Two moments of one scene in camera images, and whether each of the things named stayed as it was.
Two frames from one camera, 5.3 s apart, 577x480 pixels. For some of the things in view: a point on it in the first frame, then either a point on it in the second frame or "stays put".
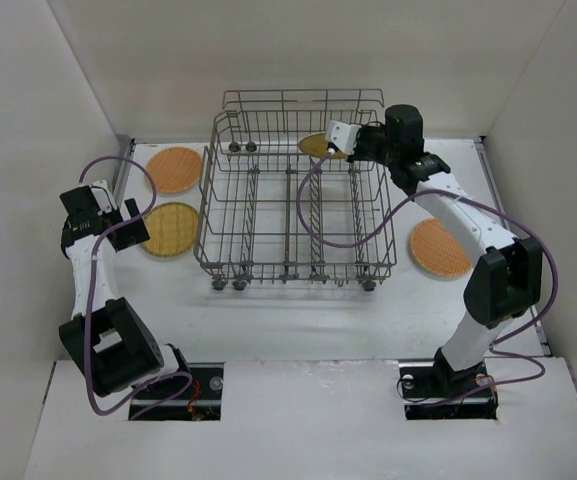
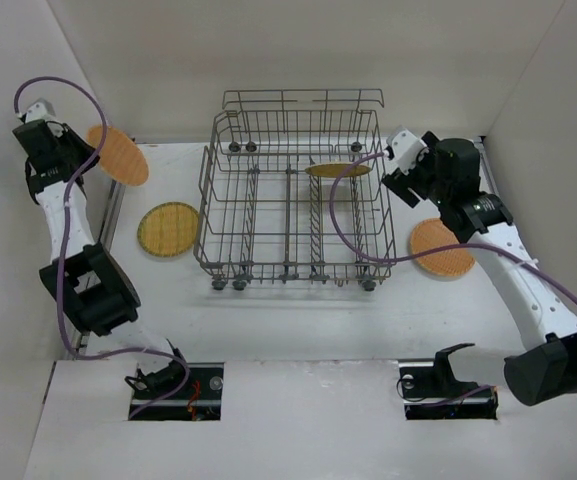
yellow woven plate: x=172 y=228 stays put
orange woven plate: x=436 y=249 stays put
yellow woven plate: x=316 y=145 → x=338 y=170
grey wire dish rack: x=275 y=204 stays put
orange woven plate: x=174 y=169 → x=120 y=158
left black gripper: x=131 y=228 → x=75 y=151
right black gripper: x=363 y=148 → x=407 y=181
